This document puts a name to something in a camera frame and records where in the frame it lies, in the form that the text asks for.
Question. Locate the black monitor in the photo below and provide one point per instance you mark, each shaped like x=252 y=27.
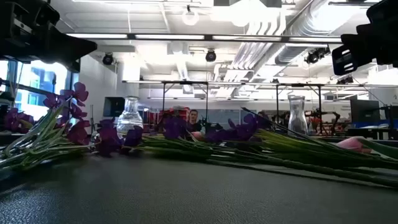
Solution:
x=113 y=107
x=364 y=110

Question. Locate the black background robot arm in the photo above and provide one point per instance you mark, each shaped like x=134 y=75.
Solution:
x=209 y=126
x=326 y=119

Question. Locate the black ceiling spotlight cluster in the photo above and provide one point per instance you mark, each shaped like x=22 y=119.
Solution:
x=345 y=80
x=314 y=56

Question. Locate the black metal station frame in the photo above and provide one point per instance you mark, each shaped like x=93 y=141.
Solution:
x=319 y=102
x=163 y=99

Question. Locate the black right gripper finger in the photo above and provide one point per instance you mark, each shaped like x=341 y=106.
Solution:
x=339 y=62
x=367 y=37

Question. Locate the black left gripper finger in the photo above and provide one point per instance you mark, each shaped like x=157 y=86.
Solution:
x=71 y=48
x=74 y=66

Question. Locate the round clear glass vase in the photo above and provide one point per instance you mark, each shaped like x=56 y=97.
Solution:
x=130 y=119

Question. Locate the thin black tripod stand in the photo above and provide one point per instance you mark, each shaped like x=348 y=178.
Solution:
x=91 y=112

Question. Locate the long linear light bar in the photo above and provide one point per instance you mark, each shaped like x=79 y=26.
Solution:
x=169 y=36

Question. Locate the round white pendant lamp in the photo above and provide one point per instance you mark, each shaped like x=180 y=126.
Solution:
x=190 y=18

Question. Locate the person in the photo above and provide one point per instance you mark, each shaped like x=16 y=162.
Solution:
x=193 y=116

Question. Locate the tall clear glass vase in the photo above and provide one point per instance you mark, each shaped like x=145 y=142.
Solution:
x=297 y=119

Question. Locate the silver ventilation duct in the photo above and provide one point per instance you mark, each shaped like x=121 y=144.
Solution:
x=311 y=21

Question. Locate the pink artificial tulip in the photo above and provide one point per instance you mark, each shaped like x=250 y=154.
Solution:
x=353 y=144
x=197 y=136

